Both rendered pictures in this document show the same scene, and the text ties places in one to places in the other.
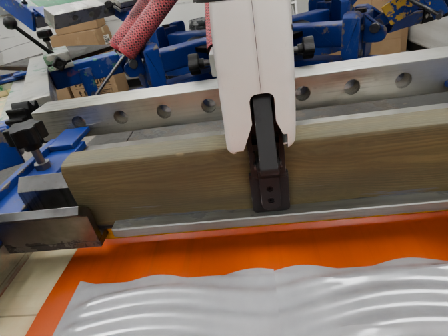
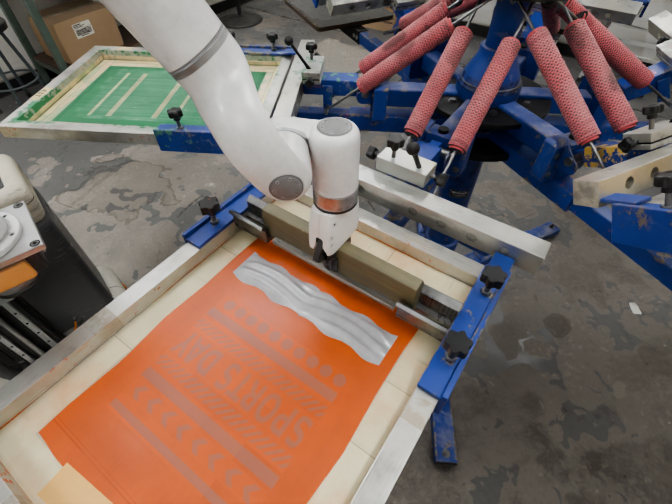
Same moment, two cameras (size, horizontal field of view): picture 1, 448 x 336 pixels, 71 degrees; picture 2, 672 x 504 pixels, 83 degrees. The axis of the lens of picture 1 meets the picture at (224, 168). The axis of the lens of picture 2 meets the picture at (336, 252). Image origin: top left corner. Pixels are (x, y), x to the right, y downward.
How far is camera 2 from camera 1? 0.53 m
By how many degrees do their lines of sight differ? 27
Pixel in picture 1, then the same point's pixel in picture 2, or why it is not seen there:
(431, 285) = (359, 327)
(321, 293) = (325, 307)
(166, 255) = (289, 260)
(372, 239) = (364, 303)
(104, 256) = (268, 246)
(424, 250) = (376, 318)
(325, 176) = (351, 269)
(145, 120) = not seen: hidden behind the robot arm
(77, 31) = not seen: outside the picture
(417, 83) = (479, 243)
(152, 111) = not seen: hidden behind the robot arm
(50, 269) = (247, 239)
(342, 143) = (358, 262)
